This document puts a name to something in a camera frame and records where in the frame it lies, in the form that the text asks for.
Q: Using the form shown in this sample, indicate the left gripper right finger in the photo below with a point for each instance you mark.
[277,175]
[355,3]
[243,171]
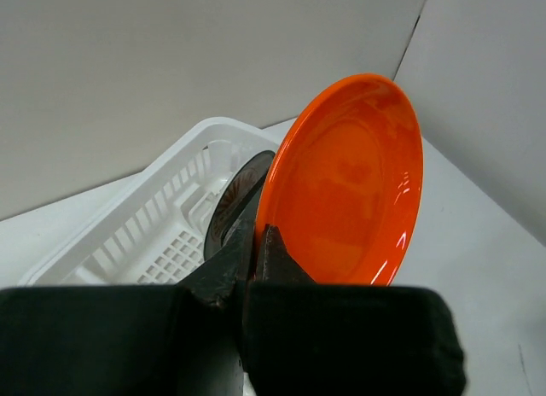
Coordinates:
[305,338]

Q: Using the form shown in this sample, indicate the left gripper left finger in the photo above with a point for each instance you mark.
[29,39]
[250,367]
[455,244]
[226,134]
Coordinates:
[150,339]

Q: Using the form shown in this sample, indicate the orange round plate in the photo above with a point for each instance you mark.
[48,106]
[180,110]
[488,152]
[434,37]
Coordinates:
[344,188]

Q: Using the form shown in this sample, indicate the black square floral plate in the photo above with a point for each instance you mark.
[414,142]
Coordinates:
[216,239]

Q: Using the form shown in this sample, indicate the white round sunburst plate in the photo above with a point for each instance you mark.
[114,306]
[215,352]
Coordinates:
[241,189]

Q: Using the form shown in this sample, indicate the white plastic dish rack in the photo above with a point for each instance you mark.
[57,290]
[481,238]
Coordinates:
[153,230]

